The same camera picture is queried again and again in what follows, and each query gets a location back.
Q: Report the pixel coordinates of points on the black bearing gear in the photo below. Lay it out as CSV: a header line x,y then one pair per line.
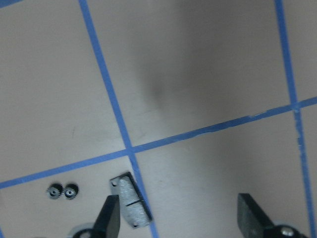
x,y
71,191
54,191

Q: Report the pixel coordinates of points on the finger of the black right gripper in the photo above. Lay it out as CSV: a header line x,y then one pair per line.
x,y
252,221

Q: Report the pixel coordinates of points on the black brake pad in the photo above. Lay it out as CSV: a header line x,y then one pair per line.
x,y
133,207

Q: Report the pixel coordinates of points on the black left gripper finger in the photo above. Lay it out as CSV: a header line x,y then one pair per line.
x,y
107,224

